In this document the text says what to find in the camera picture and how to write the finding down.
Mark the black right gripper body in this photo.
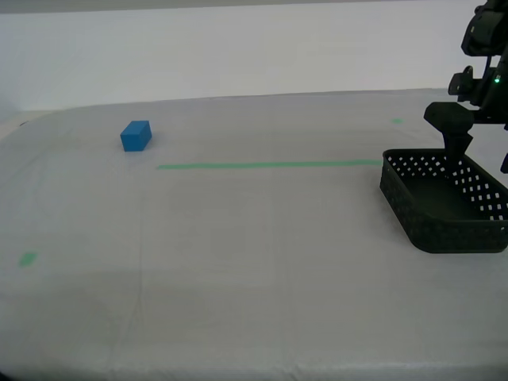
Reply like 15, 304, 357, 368
470, 53, 508, 130

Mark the black perforated plastic basket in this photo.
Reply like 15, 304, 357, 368
379, 148, 508, 255

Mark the blue rectangular block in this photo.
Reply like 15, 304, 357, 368
120, 120, 153, 152

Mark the long green tape strip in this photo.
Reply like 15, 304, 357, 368
155, 159, 384, 171

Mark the white table cover sheet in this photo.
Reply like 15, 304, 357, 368
0, 86, 508, 381

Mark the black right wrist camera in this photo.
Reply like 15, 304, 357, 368
447, 65, 477, 107

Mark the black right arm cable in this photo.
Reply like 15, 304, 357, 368
482, 54, 497, 83

